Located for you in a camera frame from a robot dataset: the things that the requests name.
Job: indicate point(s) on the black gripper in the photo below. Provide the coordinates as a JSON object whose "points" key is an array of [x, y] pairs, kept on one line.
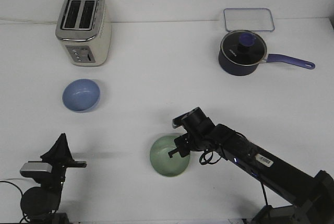
{"points": [[198, 127], [60, 151]]}

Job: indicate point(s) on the green bowl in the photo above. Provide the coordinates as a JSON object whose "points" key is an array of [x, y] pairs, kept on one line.
{"points": [[161, 161]]}

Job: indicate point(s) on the blue bowl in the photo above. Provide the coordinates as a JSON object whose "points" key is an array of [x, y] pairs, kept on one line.
{"points": [[81, 95]]}

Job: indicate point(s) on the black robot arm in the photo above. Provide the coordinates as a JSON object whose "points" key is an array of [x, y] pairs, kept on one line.
{"points": [[40, 204], [310, 198]]}

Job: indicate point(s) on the glass pot lid blue knob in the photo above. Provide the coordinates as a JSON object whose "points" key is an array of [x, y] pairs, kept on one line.
{"points": [[243, 47]]}

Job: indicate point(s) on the cream two-slot toaster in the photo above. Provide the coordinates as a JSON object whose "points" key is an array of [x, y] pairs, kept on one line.
{"points": [[84, 31]]}

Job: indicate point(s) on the clear container lid blue rim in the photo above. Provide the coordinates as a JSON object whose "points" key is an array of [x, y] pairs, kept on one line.
{"points": [[252, 19]]}

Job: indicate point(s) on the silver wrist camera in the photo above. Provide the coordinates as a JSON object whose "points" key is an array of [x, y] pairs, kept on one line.
{"points": [[34, 169], [177, 122]]}

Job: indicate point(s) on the dark blue saucepan purple handle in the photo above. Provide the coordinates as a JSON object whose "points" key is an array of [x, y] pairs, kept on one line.
{"points": [[239, 70]]}

